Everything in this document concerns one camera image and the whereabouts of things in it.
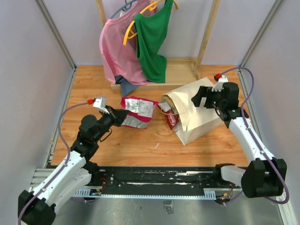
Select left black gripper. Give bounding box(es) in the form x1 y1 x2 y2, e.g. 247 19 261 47
94 105 129 142

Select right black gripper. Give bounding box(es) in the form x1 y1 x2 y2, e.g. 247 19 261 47
191 86 225 110

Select pink REAL snack bag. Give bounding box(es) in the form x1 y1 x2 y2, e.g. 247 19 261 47
121 96 158 129

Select beige paper bag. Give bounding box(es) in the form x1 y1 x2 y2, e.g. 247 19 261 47
161 77 223 145

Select red Chulpi snack bag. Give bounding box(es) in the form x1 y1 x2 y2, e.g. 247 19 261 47
158 101 180 130

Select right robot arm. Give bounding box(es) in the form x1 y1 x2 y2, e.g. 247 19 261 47
191 82 289 204

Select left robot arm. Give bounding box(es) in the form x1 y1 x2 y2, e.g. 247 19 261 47
17 107 129 225

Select blue cloth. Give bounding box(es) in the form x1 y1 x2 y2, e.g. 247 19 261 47
115 75 139 97

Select wooden clothes rack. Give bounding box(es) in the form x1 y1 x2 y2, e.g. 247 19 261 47
95 0 222 94

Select pink mesh shirt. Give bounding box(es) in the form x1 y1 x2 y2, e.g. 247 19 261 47
99 0 151 85

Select green tank top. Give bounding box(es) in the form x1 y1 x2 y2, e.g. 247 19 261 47
134 0 173 83

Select yellow clothes hanger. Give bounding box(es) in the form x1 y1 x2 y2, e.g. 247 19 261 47
122 0 179 46

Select grey-blue clothes hanger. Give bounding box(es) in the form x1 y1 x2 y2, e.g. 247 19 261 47
110 0 137 19

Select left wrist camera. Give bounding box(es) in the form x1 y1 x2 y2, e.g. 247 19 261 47
87 96 109 114

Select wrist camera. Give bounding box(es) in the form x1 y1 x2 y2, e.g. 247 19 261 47
211 73 228 92
87 96 109 114

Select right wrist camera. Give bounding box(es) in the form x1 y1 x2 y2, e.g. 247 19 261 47
211 73 228 92

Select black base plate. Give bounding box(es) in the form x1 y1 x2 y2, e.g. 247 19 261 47
87 166 232 191

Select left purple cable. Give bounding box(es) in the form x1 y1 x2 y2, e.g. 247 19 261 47
17 99 96 225

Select grey cable duct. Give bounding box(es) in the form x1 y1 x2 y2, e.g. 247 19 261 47
72 186 217 200

